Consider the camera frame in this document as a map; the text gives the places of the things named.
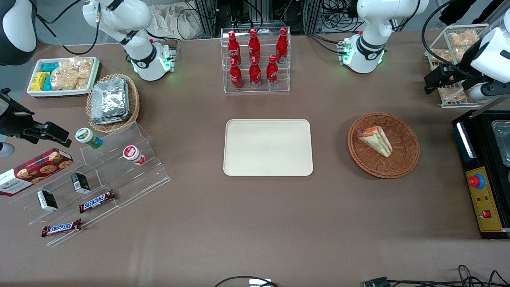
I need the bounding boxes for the clear bag of snacks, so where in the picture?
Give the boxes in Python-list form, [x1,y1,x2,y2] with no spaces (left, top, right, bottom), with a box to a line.
[438,87,469,104]
[449,29,479,49]
[430,48,453,63]

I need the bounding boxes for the black looped table cable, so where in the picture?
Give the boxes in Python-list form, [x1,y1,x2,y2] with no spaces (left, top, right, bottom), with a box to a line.
[214,275,280,287]

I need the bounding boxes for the small black box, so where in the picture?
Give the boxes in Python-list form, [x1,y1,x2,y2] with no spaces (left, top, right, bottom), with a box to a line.
[71,172,92,195]
[36,189,59,212]

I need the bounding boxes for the clear acrylic bottle rack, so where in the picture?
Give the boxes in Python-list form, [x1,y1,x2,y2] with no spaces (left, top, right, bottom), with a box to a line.
[220,27,291,94]

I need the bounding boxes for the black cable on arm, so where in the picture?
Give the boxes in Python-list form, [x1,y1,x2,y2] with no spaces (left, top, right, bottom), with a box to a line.
[35,0,100,56]
[421,0,479,77]

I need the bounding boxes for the red tartan cookie box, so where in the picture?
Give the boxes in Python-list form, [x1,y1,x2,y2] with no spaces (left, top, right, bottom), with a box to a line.
[0,147,75,197]

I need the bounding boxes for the black machine with yellow panel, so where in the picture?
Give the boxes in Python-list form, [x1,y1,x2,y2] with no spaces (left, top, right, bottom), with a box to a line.
[452,109,510,240]

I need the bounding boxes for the white rectangular snack tray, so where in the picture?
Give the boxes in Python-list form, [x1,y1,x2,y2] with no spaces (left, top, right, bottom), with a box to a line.
[27,57,100,98]

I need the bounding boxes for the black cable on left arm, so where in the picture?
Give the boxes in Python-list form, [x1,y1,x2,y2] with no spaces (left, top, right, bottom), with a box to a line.
[421,0,479,77]

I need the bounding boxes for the grey metal bar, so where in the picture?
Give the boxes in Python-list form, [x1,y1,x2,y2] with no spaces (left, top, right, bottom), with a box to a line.
[470,95,510,118]

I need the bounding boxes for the clear bag of crackers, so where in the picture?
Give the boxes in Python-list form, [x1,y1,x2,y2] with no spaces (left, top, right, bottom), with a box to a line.
[51,57,94,91]

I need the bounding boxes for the triangle sandwich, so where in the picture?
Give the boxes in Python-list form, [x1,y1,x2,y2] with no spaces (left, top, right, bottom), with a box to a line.
[356,126,393,158]

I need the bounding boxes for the clear acrylic stepped stand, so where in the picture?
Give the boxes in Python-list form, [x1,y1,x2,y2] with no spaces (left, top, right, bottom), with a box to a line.
[8,122,172,248]

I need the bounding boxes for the beige cloth bag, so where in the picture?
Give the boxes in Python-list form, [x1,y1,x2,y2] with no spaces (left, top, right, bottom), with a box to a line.
[151,3,204,41]

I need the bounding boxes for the black cable connector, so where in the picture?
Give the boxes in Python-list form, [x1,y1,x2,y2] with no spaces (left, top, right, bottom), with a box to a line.
[362,276,392,287]

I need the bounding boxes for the yellow snack packets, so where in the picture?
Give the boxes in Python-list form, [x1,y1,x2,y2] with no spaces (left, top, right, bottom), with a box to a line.
[31,72,50,92]

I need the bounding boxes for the green lidded cup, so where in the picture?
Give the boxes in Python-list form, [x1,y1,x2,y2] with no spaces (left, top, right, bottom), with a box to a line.
[75,127,104,149]

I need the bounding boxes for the brown Snickers bar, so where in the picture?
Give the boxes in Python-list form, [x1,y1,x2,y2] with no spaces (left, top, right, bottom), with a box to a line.
[78,189,116,214]
[41,218,83,238]

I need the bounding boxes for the red lidded cup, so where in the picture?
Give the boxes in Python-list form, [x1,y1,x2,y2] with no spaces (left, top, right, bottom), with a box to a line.
[122,145,147,165]

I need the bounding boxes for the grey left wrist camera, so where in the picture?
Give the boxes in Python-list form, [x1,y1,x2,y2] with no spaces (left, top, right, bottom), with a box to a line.
[468,81,510,100]

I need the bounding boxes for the red cola bottle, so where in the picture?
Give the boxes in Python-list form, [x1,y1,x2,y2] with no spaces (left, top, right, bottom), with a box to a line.
[249,57,262,89]
[276,28,289,64]
[248,29,261,64]
[266,55,279,88]
[229,59,244,90]
[228,31,242,67]

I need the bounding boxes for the oval wicker basket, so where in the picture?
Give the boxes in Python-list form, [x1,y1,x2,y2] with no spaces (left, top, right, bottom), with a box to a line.
[86,73,141,134]

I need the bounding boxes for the white wire rack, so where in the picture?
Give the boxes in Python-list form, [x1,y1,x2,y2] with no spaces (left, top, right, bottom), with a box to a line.
[424,23,510,109]

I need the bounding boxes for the tangled black cables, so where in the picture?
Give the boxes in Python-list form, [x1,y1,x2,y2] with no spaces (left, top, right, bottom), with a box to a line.
[390,264,510,287]

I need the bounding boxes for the round brown wicker basket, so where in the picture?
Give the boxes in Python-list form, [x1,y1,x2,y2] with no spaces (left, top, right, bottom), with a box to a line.
[347,112,420,179]

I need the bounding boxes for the silver foil packs stack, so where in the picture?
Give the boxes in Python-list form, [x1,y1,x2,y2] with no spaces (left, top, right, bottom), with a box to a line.
[90,77,130,125]

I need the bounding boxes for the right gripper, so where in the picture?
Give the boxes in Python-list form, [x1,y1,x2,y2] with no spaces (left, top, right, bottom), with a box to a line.
[0,90,73,147]

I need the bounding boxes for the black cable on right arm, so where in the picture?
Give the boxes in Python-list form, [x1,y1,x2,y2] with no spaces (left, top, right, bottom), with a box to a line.
[35,0,100,56]

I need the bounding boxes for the steel pan in machine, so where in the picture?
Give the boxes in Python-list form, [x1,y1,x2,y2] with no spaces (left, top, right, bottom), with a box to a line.
[490,119,510,168]

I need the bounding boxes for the beige plastic tray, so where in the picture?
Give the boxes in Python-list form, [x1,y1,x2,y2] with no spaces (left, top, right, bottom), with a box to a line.
[223,119,314,177]

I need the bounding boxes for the aluminium frame post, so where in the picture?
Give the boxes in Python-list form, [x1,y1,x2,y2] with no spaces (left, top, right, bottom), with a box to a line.
[194,0,218,39]
[302,0,324,35]

